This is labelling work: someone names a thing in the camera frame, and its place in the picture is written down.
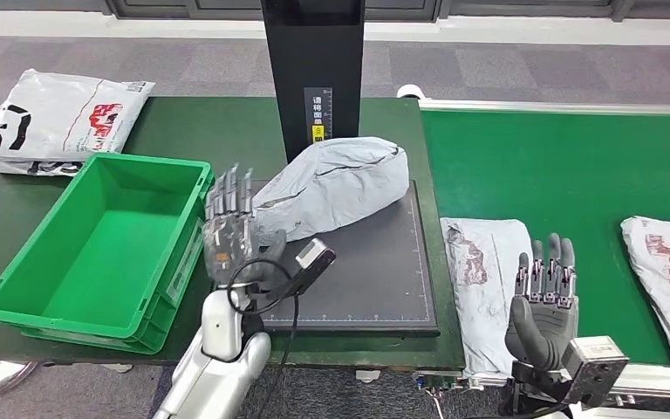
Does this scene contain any green plastic crate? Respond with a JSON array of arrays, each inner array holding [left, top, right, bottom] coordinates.
[[0, 153, 215, 355]]

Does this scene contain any black yellow ruler label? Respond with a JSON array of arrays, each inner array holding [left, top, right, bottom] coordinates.
[[304, 86, 334, 145]]

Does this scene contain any white mailer bag black-red print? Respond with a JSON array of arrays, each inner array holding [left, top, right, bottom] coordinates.
[[0, 69, 156, 163]]

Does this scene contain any white mailer bag black print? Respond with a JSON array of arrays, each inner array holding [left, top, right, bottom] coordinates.
[[0, 159, 85, 177]]

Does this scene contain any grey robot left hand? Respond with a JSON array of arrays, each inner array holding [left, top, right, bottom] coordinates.
[[202, 164, 288, 287]]

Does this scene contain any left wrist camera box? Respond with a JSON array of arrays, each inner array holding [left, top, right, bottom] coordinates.
[[274, 237, 338, 299]]

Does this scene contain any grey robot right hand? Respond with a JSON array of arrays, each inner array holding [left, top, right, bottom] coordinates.
[[503, 232, 579, 373]]

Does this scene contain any black inbound scanner machine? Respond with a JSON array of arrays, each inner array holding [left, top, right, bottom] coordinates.
[[236, 0, 441, 338]]

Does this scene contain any small blue circuit board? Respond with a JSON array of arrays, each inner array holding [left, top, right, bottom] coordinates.
[[415, 373, 469, 395]]

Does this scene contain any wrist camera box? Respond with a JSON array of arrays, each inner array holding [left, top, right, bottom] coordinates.
[[274, 237, 338, 299], [560, 336, 631, 409]]

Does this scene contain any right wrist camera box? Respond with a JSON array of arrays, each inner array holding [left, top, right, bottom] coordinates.
[[560, 336, 631, 409]]

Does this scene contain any green conveyor belt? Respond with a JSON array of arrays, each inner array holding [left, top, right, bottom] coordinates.
[[420, 109, 670, 367]]

